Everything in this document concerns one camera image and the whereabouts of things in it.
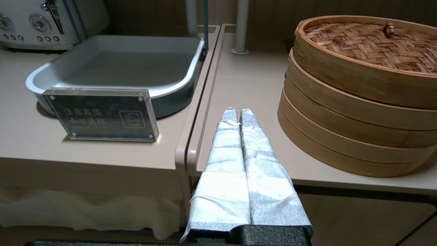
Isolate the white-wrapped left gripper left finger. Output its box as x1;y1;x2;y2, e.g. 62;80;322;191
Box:
180;107;252;242

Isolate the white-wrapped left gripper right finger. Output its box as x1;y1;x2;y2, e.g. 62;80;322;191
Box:
240;108;312;227

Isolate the white retro toaster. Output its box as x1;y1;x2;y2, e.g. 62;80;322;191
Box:
0;0;110;51

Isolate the white table skirt cloth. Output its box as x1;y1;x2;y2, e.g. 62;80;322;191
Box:
0;184;192;240

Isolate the grey-blue white-lined rack tray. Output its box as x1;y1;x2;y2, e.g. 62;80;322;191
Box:
25;34;205;119

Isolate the white support pole with flange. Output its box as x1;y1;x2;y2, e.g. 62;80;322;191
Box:
231;0;250;55

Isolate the clear acrylic warning sign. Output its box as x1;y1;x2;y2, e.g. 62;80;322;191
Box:
42;87;160;142

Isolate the small woven bamboo steamer lid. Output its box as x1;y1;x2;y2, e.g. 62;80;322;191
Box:
293;15;437;110

